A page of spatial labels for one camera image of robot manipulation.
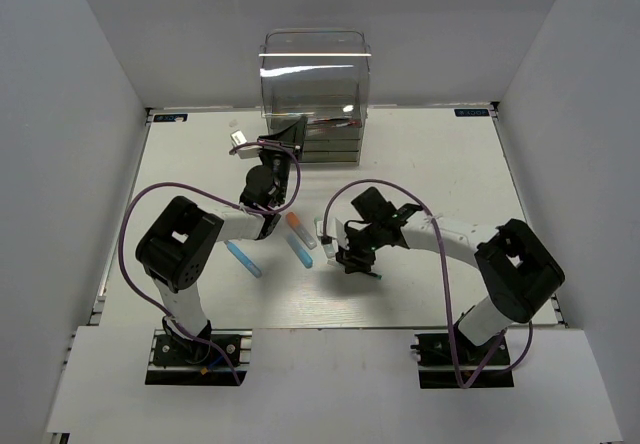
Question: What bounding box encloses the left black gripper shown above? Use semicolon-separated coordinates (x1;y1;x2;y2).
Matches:
256;117;307;206

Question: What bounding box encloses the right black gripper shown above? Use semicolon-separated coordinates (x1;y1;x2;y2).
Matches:
337;221;385;274

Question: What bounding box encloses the green gel pen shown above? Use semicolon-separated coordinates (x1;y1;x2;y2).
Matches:
327;259;382;280

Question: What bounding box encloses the green highlighter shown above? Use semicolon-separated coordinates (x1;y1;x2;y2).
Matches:
314;217;336;260

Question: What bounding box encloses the blue gel pen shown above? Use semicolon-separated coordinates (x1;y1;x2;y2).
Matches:
310;117;351;126

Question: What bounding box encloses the red gel pen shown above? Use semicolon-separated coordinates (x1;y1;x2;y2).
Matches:
309;118;362;128

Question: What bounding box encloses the clear acrylic drawer organizer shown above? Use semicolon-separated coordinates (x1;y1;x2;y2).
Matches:
259;28;372;165

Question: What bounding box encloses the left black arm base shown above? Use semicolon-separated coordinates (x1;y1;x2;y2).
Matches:
145;327;252;387

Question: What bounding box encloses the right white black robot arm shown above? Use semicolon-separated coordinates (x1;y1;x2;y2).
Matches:
321;187;565;363

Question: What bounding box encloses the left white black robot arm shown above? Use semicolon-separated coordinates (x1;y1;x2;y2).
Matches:
135;117;308;363

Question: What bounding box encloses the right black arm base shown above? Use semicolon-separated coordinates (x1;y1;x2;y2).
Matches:
410;332;514;390

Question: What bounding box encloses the blue highlighter middle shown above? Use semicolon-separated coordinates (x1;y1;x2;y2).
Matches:
286;234;313;269

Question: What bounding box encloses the orange highlighter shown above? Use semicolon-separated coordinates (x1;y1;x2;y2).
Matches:
285;212;317;249

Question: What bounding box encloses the light blue highlighter left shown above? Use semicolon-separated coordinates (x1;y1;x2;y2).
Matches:
224;241;262;279

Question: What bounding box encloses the left blue table label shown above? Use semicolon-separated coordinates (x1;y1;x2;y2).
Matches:
153;113;188;123

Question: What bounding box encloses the blue table label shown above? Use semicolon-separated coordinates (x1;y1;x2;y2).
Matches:
153;113;188;123
454;108;490;117

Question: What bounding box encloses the right blue table label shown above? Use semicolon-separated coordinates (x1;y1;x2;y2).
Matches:
454;108;490;117

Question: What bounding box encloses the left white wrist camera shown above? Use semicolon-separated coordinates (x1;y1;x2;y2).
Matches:
230;130;261;159

